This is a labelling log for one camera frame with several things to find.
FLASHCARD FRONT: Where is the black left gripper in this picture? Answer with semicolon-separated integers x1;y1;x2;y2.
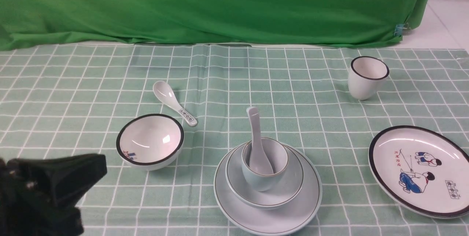
1;154;107;236

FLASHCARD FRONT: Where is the pale green bowl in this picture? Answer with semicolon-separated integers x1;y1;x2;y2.
225;143;304;209

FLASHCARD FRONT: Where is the plain white spoon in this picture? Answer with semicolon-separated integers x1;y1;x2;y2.
246;106;273;176

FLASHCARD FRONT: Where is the pale green cup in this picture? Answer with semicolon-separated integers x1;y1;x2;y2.
241;137;289;192

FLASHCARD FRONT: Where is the black rimmed cartoon plate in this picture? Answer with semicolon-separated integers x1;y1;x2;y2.
368;125;469;219

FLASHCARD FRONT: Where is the black rimmed white bowl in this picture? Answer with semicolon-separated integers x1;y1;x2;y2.
116;114;185;171

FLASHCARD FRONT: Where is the green backdrop cloth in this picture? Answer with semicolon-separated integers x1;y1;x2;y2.
0;0;428;51

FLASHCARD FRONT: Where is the pale green plate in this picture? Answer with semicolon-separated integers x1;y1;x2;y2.
213;144;323;236

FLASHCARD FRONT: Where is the black rimmed white cup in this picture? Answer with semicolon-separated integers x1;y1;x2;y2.
347;56;390;100

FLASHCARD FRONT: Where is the blue clip on backdrop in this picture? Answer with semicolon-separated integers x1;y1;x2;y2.
393;24;405;37

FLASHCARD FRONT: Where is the white spoon with printed handle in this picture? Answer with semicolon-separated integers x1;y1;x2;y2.
153;81;198;126

